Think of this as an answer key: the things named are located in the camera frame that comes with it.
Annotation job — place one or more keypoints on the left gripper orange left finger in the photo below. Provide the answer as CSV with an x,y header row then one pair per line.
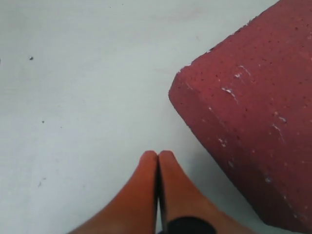
x,y
133,210

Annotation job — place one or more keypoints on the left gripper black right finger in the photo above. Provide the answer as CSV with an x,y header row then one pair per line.
x,y
184,209

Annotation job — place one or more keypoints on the red brick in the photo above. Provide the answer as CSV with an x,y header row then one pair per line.
x,y
249,102

